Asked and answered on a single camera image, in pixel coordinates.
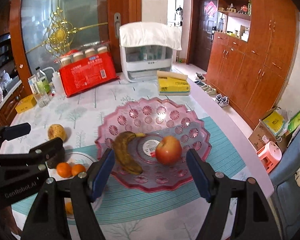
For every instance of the orange tangerine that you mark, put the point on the orange tangerine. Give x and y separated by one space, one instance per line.
64 170
77 168

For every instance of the tree pattern tablecloth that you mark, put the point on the tree pattern tablecloth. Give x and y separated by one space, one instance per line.
81 115

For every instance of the white squeeze bottle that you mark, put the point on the white squeeze bottle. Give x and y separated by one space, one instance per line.
57 82

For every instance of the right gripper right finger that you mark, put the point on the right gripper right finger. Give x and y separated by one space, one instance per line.
253 217

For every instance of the small yellow kumquat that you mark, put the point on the small yellow kumquat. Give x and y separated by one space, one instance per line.
69 208

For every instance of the dark avocado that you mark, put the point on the dark avocado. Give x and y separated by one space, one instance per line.
56 159

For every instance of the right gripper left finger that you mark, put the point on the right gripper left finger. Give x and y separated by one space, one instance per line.
85 188

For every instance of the red packaged box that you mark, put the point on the red packaged box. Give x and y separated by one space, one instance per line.
87 73

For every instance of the clear plastic bottle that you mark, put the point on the clear plastic bottle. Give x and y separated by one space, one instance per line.
42 82

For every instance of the yellow tissue pack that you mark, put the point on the yellow tissue pack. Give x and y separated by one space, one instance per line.
171 83

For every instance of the small yellow box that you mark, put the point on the small yellow box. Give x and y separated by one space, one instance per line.
25 104

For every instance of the blue chair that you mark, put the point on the blue chair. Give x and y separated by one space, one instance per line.
286 196

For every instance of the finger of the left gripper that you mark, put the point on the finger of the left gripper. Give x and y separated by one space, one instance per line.
45 149
11 132

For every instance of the brown ripe banana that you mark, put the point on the brown ripe banana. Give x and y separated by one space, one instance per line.
123 157

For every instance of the teal striped placemat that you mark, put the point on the teal striped placemat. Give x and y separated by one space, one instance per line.
121 205

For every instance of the white appliance with cloth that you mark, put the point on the white appliance with cloth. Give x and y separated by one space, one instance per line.
147 47

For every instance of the clear drinking glass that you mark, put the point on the clear drinking glass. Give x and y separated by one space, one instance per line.
42 99

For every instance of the glass sliding door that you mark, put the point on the glass sliding door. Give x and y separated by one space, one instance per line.
42 31

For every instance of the pink plastic stool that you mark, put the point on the pink plastic stool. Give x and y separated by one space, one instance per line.
269 155

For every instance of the yellow pear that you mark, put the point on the yellow pear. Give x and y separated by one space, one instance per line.
56 131

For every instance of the wooden cabinet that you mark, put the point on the wooden cabinet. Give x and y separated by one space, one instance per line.
252 73

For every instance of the white floral plate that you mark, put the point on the white floral plate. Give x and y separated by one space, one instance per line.
78 162

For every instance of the red apple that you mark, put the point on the red apple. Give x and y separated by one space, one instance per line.
168 151

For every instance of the cardboard box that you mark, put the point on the cardboard box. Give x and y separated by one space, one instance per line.
271 127

